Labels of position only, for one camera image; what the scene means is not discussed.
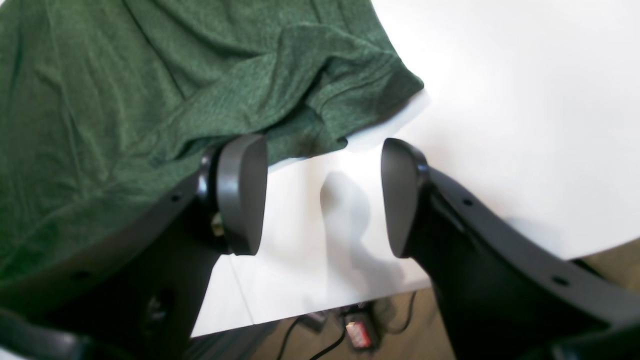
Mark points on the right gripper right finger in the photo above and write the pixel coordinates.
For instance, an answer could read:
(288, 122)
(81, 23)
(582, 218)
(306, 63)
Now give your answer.
(500, 296)

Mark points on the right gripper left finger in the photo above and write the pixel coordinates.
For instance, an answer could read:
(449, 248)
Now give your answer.
(137, 294)

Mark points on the dark green t-shirt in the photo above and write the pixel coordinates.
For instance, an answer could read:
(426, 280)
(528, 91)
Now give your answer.
(108, 104)

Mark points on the black power adapter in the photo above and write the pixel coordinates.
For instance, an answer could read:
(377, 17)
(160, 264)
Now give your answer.
(361, 332)

